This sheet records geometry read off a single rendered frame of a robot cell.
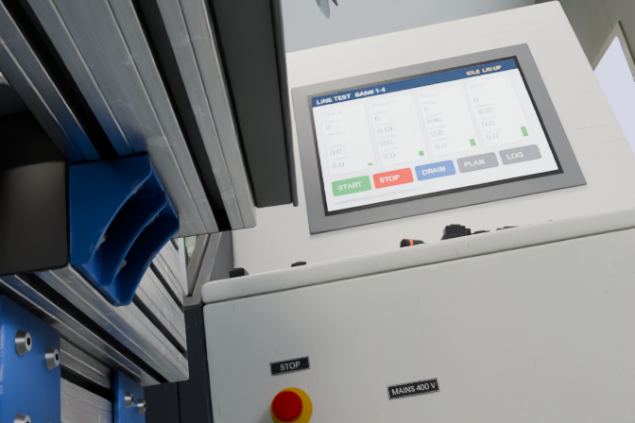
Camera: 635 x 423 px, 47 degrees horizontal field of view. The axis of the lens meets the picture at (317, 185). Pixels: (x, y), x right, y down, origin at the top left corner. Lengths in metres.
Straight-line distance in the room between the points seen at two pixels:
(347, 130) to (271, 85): 1.00
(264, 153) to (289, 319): 0.54
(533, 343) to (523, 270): 0.09
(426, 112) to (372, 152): 0.13
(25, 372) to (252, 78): 0.20
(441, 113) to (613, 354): 0.60
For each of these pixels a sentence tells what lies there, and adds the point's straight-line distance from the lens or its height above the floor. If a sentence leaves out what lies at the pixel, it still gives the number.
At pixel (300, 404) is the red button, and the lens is 0.90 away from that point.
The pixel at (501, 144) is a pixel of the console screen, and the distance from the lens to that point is 1.33.
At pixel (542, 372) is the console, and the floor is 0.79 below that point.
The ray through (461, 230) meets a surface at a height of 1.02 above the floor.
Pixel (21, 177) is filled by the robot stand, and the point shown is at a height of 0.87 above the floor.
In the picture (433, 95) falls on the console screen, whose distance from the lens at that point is 1.41.
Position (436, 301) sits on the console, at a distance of 0.95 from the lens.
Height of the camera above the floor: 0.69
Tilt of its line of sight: 23 degrees up
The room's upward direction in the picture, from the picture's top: 9 degrees counter-clockwise
